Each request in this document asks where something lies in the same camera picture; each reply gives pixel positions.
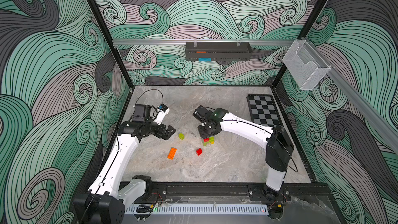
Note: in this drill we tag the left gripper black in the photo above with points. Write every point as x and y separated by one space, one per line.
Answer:
166 133

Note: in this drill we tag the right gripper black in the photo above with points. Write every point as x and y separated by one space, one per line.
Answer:
204 133

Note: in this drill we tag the large lime 2x4 brick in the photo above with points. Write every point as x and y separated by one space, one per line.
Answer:
211 141

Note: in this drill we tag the small lime brick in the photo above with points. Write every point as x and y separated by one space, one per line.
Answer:
181 136

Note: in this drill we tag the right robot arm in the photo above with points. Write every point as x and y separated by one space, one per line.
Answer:
274 140

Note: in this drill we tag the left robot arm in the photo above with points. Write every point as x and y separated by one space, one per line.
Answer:
105 201

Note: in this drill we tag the orange 2x4 brick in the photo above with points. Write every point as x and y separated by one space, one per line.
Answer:
172 153

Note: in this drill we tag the checkerboard mat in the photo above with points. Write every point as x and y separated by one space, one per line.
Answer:
263 110

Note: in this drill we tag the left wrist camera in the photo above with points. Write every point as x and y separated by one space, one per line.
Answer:
162 111

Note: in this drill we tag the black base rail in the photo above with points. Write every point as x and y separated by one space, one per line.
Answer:
174 191

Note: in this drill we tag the black wall tray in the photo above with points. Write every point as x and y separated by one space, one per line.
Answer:
219 52

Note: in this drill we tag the white slotted cable duct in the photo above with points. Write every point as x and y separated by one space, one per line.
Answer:
211 209

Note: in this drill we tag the aluminium wall rail back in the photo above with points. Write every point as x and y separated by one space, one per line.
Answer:
168 42

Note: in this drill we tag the aluminium wall rail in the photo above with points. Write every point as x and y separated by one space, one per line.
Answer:
168 42
342 73

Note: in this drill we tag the clear plastic wall bin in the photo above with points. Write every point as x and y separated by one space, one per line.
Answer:
305 64

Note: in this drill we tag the aluminium wall rail right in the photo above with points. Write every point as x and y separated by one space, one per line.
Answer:
342 73

